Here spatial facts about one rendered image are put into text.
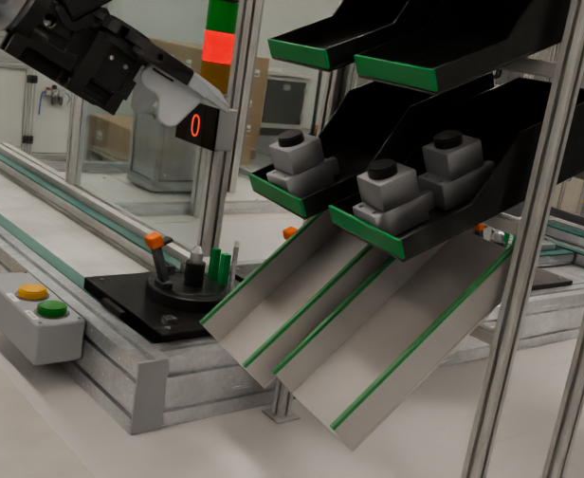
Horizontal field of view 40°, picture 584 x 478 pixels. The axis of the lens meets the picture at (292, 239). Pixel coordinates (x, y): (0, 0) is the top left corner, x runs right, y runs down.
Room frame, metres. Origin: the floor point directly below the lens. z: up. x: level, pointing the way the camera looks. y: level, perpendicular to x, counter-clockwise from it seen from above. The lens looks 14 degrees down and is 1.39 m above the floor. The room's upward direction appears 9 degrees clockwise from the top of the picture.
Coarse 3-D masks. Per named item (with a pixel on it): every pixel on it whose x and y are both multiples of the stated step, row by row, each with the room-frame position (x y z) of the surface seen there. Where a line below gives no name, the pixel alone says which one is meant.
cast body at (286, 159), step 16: (272, 144) 0.93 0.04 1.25; (288, 144) 0.91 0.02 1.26; (304, 144) 0.91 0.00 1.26; (320, 144) 0.92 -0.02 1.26; (272, 160) 0.94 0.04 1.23; (288, 160) 0.90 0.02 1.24; (304, 160) 0.91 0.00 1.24; (320, 160) 0.92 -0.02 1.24; (336, 160) 0.96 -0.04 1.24; (272, 176) 0.92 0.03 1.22; (288, 176) 0.91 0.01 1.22; (304, 176) 0.91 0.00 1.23; (320, 176) 0.93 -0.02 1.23; (288, 192) 0.90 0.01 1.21; (304, 192) 0.91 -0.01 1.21
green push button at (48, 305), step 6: (42, 306) 1.03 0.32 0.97; (48, 306) 1.03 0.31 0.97; (54, 306) 1.04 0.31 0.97; (60, 306) 1.04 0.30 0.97; (66, 306) 1.05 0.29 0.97; (42, 312) 1.03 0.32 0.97; (48, 312) 1.02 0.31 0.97; (54, 312) 1.03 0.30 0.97; (60, 312) 1.03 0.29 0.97; (66, 312) 1.05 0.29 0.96
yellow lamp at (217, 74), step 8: (208, 64) 1.37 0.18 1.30; (216, 64) 1.37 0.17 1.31; (224, 64) 1.38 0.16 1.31; (200, 72) 1.39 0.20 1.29; (208, 72) 1.37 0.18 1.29; (216, 72) 1.37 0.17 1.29; (224, 72) 1.38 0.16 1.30; (208, 80) 1.37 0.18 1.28; (216, 80) 1.37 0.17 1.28; (224, 80) 1.38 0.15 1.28; (224, 88) 1.38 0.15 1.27
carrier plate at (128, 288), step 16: (144, 272) 1.25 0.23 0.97; (96, 288) 1.15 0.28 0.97; (112, 288) 1.15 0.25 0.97; (128, 288) 1.16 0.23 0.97; (144, 288) 1.17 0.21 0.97; (128, 304) 1.10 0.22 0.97; (144, 304) 1.11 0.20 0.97; (128, 320) 1.07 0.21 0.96; (144, 320) 1.05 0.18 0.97; (160, 320) 1.06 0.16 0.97; (192, 320) 1.08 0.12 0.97; (160, 336) 1.01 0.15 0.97; (176, 336) 1.02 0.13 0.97; (192, 336) 1.04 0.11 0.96
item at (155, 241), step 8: (152, 232) 1.13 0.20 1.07; (152, 240) 1.11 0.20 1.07; (160, 240) 1.12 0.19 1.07; (168, 240) 1.13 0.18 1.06; (152, 248) 1.11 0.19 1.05; (160, 248) 1.12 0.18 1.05; (160, 256) 1.12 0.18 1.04; (160, 264) 1.13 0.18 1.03; (160, 272) 1.13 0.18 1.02; (160, 280) 1.13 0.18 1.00; (168, 280) 1.14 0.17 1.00
